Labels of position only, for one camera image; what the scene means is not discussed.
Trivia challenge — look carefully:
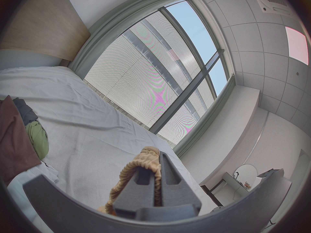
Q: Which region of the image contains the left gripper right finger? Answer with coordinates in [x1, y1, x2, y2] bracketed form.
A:
[159, 151, 202, 215]

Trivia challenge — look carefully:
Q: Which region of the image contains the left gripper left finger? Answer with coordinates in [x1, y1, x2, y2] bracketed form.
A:
[113, 166, 156, 219]

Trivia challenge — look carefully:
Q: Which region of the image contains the tan garment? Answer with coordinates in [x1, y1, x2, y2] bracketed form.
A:
[97, 146, 163, 214]

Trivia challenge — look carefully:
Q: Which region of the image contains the bed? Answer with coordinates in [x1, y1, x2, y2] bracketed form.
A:
[0, 0, 224, 230]

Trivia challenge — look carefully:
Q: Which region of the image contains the white dressing table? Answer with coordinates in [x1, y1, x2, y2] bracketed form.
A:
[222, 171, 253, 196]

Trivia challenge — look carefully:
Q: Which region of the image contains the blue-green curtain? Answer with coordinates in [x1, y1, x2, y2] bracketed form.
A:
[174, 74, 238, 158]
[69, 0, 195, 73]

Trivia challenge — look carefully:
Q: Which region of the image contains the white garment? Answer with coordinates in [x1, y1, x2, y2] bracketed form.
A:
[36, 162, 60, 184]

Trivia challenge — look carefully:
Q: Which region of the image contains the green garment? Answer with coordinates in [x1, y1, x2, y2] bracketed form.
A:
[25, 120, 49, 160]

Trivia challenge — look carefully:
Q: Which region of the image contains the brown garment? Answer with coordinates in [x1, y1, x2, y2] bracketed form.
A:
[0, 95, 42, 186]

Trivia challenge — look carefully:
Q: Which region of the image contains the window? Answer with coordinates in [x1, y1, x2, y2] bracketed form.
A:
[83, 0, 231, 146]

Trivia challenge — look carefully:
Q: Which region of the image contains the dark grey garment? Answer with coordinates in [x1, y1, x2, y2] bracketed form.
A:
[13, 97, 39, 126]

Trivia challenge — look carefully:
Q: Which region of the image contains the ceiling light panel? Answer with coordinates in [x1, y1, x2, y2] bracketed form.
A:
[285, 26, 309, 65]

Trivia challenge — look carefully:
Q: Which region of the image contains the oval wall mirror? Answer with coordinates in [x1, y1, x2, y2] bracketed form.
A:
[234, 164, 257, 187]

